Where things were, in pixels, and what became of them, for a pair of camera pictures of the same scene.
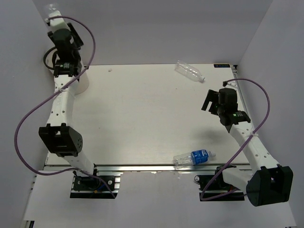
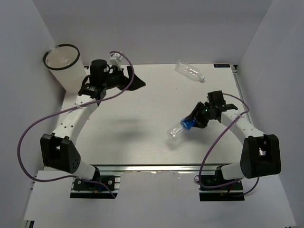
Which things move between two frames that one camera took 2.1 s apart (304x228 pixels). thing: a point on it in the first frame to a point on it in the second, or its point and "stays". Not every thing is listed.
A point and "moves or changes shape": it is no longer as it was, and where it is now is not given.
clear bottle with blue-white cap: x=52 y=7 moves or changes shape
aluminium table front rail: x=152 y=168 stays
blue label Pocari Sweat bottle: x=195 y=157 to x=175 y=131
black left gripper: x=75 y=36 to x=137 y=83
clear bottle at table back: x=189 y=71 stays
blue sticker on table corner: x=221 y=65 stays
